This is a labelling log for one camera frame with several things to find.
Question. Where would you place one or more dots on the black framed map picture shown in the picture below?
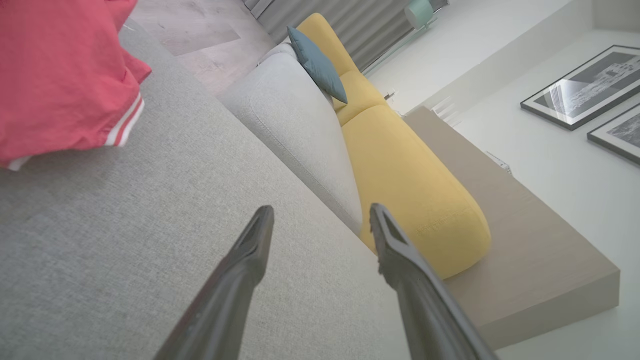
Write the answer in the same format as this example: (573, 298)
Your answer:
(620, 132)

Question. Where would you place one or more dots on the yellow sofa backrest cushion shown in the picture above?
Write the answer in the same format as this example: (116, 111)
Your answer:
(415, 190)
(325, 40)

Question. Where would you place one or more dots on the short grey sofa seat cushion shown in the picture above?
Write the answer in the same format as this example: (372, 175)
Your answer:
(280, 52)

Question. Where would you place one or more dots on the mint green lamp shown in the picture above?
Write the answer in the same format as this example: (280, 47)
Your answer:
(419, 12)

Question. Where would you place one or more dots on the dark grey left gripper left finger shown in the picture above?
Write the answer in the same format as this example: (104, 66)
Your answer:
(235, 290)

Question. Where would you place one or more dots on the black framed building picture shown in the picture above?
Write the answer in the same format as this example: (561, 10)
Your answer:
(585, 85)

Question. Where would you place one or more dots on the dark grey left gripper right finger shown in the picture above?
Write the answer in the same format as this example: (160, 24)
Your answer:
(420, 300)

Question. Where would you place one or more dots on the red and white shirt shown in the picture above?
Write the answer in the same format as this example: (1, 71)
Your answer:
(60, 70)

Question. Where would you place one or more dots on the blue throw pillow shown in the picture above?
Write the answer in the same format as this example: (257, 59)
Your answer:
(317, 65)

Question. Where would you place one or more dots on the long grey sofa seat cushion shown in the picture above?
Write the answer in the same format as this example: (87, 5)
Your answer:
(295, 130)

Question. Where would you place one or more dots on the large grey sofa chaise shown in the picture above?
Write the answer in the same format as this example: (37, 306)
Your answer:
(150, 225)

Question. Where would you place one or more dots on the grey pleated curtain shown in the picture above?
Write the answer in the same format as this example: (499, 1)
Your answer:
(370, 25)

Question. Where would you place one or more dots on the white wall socket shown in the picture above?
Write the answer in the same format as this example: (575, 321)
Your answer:
(390, 94)

